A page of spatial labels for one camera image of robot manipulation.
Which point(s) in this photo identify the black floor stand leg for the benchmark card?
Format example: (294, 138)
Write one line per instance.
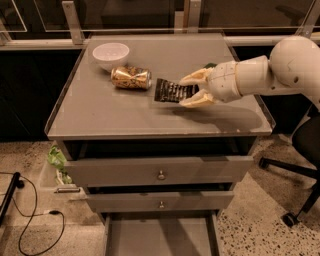
(8, 195)

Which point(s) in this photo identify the grey drawer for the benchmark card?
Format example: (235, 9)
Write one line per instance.
(165, 235)
(163, 201)
(157, 171)

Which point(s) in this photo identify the grey top drawer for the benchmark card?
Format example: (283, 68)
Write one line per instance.
(157, 171)

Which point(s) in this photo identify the grey drawer cabinet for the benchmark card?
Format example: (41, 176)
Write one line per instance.
(95, 120)

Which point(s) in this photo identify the black office chair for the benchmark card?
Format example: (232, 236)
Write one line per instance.
(306, 141)

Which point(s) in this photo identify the grey middle drawer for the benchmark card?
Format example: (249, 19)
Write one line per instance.
(163, 201)

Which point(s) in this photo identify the grey bottom drawer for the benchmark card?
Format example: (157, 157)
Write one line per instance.
(165, 235)

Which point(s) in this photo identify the black rxbar chocolate wrapper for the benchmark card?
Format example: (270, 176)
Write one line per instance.
(167, 91)

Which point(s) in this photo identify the clear plastic bin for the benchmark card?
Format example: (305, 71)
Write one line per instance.
(47, 183)

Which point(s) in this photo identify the green yellow sponge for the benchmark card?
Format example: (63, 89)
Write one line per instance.
(210, 65)

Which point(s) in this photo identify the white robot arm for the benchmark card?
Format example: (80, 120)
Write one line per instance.
(293, 67)

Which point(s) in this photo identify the metal railing frame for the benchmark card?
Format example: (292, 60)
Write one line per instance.
(69, 24)

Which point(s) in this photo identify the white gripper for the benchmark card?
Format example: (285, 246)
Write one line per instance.
(222, 81)

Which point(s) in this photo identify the white ceramic bowl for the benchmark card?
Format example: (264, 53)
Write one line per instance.
(111, 55)

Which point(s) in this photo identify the gold crushed soda can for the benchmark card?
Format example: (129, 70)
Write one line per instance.
(129, 77)

